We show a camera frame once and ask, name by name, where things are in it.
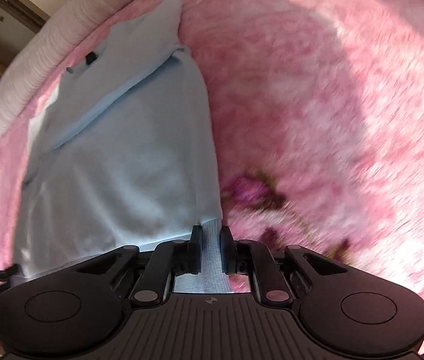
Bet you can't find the light blue sweatshirt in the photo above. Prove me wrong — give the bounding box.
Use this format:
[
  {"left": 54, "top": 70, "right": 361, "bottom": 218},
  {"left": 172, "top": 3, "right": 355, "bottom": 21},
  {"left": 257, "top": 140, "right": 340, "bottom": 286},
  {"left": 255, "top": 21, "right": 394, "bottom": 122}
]
[{"left": 13, "top": 0, "right": 230, "bottom": 293}]

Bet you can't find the pink floral fleece blanket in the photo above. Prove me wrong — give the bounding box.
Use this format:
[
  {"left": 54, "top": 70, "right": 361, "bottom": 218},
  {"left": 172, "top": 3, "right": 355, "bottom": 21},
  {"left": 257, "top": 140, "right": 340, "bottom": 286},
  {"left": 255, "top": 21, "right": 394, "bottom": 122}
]
[{"left": 0, "top": 0, "right": 424, "bottom": 353}]

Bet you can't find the white ribbed pillow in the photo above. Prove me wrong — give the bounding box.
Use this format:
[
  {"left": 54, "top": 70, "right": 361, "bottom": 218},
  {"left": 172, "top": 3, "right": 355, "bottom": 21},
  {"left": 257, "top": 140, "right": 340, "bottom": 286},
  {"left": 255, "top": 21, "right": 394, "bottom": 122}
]
[{"left": 0, "top": 0, "right": 183, "bottom": 169}]

